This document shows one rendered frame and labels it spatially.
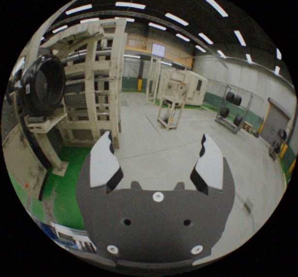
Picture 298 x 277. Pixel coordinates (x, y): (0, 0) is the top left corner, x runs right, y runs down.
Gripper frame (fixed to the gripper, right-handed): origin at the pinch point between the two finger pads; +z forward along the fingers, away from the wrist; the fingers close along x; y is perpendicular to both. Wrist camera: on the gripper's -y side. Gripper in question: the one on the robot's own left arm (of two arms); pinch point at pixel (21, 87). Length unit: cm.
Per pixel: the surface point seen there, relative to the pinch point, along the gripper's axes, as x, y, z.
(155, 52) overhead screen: -168, 166, 337
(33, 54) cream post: 27, 38, 21
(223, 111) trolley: -488, -34, 199
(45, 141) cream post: 26, -63, 35
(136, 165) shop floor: -93, -116, 55
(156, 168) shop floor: -122, -117, 47
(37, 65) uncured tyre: -11.2, 12.9, 11.0
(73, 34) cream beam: -19, 49, 41
